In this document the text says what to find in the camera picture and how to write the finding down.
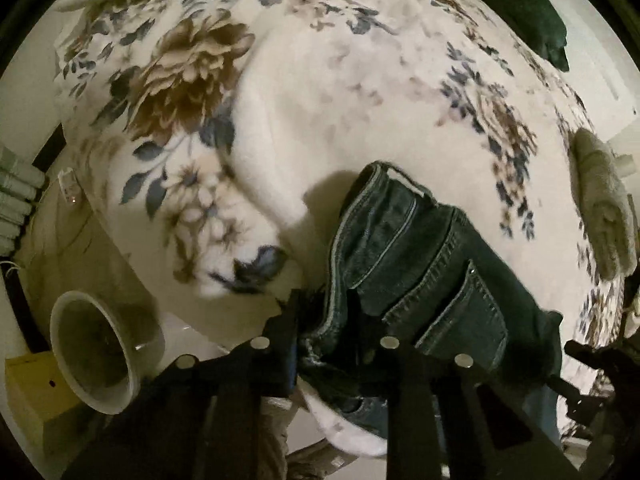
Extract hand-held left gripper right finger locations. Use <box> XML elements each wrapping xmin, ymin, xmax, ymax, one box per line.
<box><xmin>345</xmin><ymin>290</ymin><xmax>586</xmax><ymax>480</ymax></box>

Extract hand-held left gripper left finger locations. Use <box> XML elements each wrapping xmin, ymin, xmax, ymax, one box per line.
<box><xmin>62</xmin><ymin>287</ymin><xmax>303</xmax><ymax>480</ymax></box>

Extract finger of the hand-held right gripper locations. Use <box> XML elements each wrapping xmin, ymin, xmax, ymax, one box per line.
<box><xmin>547</xmin><ymin>375</ymin><xmax>615</xmax><ymax>425</ymax></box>
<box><xmin>564</xmin><ymin>339</ymin><xmax>622</xmax><ymax>375</ymax></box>

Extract dark blue jeans pants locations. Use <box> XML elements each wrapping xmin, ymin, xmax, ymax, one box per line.
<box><xmin>297</xmin><ymin>160</ymin><xmax>566</xmax><ymax>446</ymax></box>

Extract grey round bin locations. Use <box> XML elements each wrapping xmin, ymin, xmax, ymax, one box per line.
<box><xmin>49</xmin><ymin>290</ymin><xmax>166</xmax><ymax>416</ymax></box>

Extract grey green folded cloth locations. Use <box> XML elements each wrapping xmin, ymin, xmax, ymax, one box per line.
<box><xmin>570</xmin><ymin>127</ymin><xmax>638</xmax><ymax>281</ymax></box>

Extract yellow box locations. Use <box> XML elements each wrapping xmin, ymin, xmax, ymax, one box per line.
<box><xmin>5</xmin><ymin>352</ymin><xmax>96</xmax><ymax>428</ymax></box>

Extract white power adapter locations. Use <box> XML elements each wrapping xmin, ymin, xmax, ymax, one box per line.
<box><xmin>57</xmin><ymin>170</ymin><xmax>81</xmax><ymax>206</ymax></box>

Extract floral blanket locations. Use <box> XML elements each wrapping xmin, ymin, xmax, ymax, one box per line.
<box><xmin>52</xmin><ymin>0</ymin><xmax>631</xmax><ymax>458</ymax></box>

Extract white radiator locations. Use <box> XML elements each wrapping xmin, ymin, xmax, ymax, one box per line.
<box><xmin>0</xmin><ymin>145</ymin><xmax>46</xmax><ymax>256</ymax></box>

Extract dark green blanket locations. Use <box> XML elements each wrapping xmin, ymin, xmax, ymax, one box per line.
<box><xmin>430</xmin><ymin>0</ymin><xmax>571</xmax><ymax>73</ymax></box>

